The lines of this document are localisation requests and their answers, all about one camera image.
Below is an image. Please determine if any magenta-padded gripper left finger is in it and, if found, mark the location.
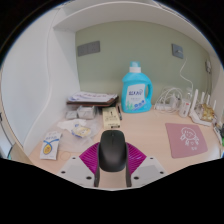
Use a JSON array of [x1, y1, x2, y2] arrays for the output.
[[57, 142, 102, 188]]

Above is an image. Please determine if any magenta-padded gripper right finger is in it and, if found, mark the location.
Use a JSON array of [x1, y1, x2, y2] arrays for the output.
[[124, 142, 168, 188]]

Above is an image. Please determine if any black computer mouse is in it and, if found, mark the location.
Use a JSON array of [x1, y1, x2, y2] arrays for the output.
[[98, 129, 128, 173]]

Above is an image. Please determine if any pink mouse pad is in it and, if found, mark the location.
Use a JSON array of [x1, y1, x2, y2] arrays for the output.
[[165, 122, 209, 159]]

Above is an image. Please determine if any clear plastic bag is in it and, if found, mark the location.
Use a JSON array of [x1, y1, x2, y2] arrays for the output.
[[58, 116, 104, 153]]

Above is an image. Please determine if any white yellow snack packet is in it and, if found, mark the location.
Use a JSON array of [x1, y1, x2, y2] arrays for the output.
[[71, 124, 92, 139]]

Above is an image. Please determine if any white crumpled wrapper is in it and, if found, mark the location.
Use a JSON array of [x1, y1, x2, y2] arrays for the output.
[[57, 118, 87, 132]]

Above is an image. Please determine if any white blue-yellow printed sachet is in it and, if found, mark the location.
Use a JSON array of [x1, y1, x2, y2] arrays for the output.
[[39, 130, 63, 161]]

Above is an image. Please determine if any small grey box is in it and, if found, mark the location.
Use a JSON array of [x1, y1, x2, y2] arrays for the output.
[[65, 110, 79, 120], [76, 105, 98, 120]]

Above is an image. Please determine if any cream cardboard box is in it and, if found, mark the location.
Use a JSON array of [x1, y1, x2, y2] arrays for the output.
[[101, 106, 122, 130]]

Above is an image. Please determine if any black pen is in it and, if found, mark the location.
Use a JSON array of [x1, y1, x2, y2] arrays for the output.
[[116, 104, 123, 121]]

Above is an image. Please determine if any white power strip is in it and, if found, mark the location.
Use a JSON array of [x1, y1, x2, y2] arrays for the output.
[[153, 101, 178, 113]]

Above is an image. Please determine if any stack of papers and folders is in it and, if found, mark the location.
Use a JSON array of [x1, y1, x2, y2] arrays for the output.
[[66, 91, 119, 108]]

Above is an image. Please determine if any blue detergent bottle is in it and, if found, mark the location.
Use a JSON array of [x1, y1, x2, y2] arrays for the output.
[[120, 61, 154, 114]]

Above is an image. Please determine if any white router with antennas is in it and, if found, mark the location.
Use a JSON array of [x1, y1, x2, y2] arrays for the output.
[[189, 88, 218, 127]]

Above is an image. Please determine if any coiled white cable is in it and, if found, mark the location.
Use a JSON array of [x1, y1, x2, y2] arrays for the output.
[[153, 87, 184, 114]]

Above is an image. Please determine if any white wall socket cable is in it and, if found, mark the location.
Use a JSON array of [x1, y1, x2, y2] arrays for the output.
[[179, 58, 194, 91]]

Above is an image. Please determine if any thin white adapter cable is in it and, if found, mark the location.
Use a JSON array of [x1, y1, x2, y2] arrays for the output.
[[207, 71, 215, 98]]

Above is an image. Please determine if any grey double wall outlet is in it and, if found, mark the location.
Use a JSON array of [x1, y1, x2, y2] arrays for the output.
[[77, 40, 101, 57]]

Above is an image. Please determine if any grey single wall socket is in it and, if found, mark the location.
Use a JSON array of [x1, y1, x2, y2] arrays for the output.
[[171, 43, 184, 60]]

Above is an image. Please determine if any white wall adapter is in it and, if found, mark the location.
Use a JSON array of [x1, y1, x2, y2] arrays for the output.
[[205, 59, 213, 74]]

